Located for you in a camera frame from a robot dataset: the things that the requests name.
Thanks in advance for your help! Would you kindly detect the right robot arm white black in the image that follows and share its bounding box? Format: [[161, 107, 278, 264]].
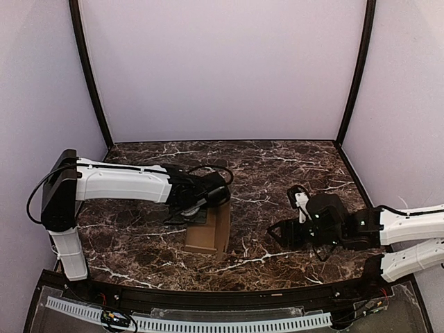
[[267, 190, 443, 282]]

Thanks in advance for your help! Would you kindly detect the black frame post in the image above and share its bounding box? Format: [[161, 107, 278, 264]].
[[336, 0, 377, 146], [68, 0, 114, 150]]

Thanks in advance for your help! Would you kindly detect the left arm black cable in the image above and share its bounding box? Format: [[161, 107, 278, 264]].
[[169, 164, 234, 195]]

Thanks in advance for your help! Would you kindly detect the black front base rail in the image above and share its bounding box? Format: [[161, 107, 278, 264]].
[[64, 279, 391, 312]]

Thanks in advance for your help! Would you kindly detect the small green circuit board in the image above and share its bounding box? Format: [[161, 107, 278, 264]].
[[100, 310, 131, 327]]

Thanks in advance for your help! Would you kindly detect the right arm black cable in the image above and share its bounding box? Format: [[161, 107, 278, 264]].
[[374, 205, 444, 218]]

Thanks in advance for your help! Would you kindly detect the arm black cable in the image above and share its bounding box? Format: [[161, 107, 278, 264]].
[[169, 164, 234, 195], [374, 205, 444, 218]]

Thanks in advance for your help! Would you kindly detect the right black frame post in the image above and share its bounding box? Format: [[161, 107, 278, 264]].
[[336, 0, 377, 146]]

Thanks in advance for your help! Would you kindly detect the white slotted cable duct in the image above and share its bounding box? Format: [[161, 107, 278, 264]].
[[45, 296, 332, 332]]

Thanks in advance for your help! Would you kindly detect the left black frame post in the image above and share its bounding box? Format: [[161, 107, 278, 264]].
[[68, 0, 114, 150]]

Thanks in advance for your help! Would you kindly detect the brown cardboard box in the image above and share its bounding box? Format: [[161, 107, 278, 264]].
[[183, 202, 231, 261]]

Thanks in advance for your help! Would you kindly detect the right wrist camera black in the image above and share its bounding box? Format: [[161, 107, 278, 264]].
[[287, 185, 310, 224]]

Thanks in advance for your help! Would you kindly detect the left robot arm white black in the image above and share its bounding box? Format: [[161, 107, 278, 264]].
[[26, 149, 234, 282]]

